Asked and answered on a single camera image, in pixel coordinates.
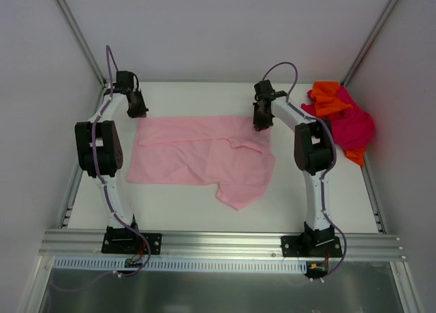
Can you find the aluminium corner post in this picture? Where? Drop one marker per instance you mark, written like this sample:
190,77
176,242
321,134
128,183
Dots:
370,40
77,33

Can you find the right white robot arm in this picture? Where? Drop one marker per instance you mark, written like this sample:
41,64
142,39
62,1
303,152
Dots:
314,154

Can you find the right black base bracket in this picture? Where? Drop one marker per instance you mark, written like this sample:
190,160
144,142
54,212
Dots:
311,245

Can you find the white slotted cable duct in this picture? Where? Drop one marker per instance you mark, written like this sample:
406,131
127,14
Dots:
183,264

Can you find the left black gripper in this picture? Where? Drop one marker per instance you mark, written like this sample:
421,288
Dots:
137,106

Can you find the pink t-shirt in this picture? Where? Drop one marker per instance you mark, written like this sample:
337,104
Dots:
197,151

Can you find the magenta t-shirt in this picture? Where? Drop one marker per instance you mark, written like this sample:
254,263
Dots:
352,128

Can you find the left aluminium corner post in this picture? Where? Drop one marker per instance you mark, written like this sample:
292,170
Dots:
77,33

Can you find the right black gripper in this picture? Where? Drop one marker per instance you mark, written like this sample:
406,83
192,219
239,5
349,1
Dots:
261,115

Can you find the right aluminium corner post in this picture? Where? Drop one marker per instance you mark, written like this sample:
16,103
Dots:
370,40

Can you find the orange t-shirt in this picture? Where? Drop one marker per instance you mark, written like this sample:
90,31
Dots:
325,98

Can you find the aluminium mounting rail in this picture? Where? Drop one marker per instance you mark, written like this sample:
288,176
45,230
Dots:
222,245

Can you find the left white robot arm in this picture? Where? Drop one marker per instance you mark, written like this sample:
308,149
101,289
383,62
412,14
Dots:
100,153

